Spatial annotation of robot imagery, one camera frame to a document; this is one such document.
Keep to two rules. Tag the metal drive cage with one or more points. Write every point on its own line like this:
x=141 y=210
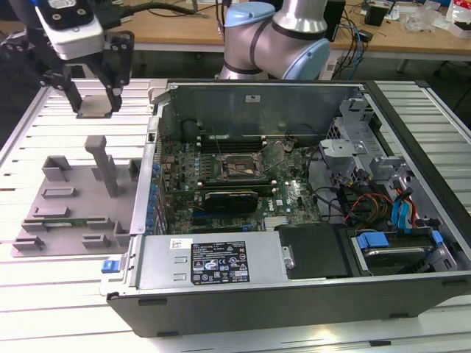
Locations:
x=342 y=147

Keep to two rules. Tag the blue disk carrier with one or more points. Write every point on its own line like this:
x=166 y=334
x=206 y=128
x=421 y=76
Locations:
x=373 y=240

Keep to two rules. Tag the silver CPU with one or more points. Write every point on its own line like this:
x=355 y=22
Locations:
x=95 y=107

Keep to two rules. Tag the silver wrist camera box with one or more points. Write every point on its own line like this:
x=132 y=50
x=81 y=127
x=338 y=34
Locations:
x=77 y=44

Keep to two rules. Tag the hard disk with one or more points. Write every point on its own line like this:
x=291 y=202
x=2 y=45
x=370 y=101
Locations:
x=397 y=263

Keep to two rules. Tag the black RAM slot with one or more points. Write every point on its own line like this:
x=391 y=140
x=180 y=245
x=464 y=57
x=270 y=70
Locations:
x=239 y=137
x=235 y=187
x=239 y=145
x=239 y=149
x=235 y=184
x=265 y=191
x=235 y=180
x=239 y=141

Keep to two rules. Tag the grey parts rack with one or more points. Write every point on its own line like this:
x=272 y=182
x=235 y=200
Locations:
x=73 y=206

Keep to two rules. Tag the green RAM stick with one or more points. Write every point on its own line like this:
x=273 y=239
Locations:
x=62 y=223

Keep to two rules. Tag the blue case latch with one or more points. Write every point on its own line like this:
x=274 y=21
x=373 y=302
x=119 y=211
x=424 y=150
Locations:
x=110 y=266

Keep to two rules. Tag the black plastic shroud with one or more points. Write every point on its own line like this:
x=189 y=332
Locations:
x=316 y=253

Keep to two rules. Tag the CPU socket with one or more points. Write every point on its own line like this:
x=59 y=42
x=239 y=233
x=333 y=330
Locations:
x=241 y=163

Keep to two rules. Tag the white bag with red print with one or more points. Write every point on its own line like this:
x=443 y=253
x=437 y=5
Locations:
x=460 y=18

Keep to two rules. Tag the white corner clamp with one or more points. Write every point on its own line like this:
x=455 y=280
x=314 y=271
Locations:
x=158 y=86

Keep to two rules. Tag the black PC case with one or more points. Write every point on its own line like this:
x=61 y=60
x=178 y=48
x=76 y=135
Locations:
x=221 y=312

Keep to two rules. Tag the clear plastic wrappers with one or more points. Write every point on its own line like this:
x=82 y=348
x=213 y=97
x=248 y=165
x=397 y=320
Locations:
x=423 y=18

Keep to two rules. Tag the green motherboard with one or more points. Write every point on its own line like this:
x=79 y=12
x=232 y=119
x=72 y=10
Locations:
x=184 y=162

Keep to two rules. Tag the wooden desk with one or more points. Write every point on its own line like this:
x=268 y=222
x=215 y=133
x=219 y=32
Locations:
x=404 y=42

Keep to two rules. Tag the silver finned heatsink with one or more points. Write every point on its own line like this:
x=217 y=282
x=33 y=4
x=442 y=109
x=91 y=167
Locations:
x=276 y=221

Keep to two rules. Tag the black graphics card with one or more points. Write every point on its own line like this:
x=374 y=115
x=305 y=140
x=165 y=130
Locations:
x=232 y=202

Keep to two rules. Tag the black square container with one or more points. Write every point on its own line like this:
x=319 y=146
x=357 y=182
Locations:
x=377 y=14

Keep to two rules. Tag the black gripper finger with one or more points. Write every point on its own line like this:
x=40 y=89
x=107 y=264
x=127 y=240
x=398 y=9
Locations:
x=119 y=59
x=71 y=92

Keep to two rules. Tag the silver power supply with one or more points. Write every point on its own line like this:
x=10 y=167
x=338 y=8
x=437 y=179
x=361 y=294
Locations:
x=162 y=257

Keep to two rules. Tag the small black adapter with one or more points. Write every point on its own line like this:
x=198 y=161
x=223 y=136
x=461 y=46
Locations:
x=366 y=35

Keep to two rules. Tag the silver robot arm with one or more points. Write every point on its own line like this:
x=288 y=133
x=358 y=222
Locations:
x=294 y=22

